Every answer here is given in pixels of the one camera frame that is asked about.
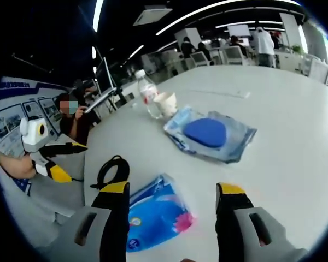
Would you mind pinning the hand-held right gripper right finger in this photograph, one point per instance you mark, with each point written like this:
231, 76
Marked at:
232, 223

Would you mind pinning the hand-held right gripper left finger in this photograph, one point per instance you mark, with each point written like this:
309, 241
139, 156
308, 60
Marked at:
112, 218

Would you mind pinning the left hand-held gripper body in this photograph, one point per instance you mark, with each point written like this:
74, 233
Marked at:
32, 136

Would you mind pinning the blue tissue packet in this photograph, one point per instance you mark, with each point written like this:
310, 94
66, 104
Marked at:
155, 215

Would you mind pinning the clear plastic bag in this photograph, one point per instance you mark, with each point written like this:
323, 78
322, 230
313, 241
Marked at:
235, 142

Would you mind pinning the blue oval pad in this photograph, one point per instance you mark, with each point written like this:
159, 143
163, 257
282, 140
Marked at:
205, 133

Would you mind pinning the clear water bottle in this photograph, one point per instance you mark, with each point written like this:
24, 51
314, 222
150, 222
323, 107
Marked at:
147, 92

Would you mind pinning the patterned paper cup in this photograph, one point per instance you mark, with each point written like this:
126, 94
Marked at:
168, 105

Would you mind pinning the person's left hand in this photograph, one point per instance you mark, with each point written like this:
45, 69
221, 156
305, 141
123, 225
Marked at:
23, 166

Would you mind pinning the person's right hand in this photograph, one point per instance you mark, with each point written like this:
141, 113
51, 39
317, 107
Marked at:
190, 260

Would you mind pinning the person's white shirt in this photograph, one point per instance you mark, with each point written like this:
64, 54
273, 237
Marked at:
43, 207

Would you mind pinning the white side desk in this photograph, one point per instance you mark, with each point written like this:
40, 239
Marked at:
104, 98

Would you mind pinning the desk monitor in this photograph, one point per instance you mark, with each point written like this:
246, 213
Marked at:
105, 77

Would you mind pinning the ceiling air conditioner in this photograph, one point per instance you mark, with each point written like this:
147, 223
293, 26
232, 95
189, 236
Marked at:
153, 15

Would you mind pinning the white mesh office chair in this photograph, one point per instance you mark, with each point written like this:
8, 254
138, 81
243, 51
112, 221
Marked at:
201, 59
233, 56
318, 69

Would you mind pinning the green potted plant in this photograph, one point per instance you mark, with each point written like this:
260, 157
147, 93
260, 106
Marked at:
298, 49

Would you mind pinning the white display board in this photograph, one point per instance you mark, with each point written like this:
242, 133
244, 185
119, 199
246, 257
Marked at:
238, 30

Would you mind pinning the blue and white wall poster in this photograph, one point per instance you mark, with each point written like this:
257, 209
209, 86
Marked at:
8, 128

